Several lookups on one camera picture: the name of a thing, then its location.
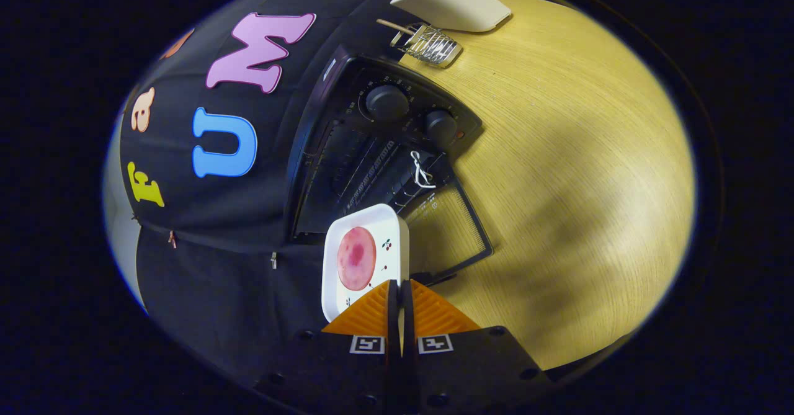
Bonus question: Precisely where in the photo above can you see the white square food plate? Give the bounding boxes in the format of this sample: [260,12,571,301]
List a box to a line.
[321,203,410,323]

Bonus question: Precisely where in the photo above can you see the black backdrop cloth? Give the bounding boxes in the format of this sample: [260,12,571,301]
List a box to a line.
[102,0,528,397]

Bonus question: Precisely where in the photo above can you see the white bread toaster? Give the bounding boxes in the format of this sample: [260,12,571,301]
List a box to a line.
[390,0,512,33]

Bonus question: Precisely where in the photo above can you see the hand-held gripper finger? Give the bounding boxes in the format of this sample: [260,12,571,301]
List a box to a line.
[254,280,401,415]
[401,279,553,413]

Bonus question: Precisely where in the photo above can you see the pink ham slice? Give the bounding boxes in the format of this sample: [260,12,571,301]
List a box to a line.
[336,226,377,292]

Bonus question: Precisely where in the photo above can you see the black toaster oven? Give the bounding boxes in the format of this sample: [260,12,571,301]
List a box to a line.
[287,44,494,287]

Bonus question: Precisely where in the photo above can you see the wire mesh holder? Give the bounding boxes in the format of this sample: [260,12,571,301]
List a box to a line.
[390,23,463,69]

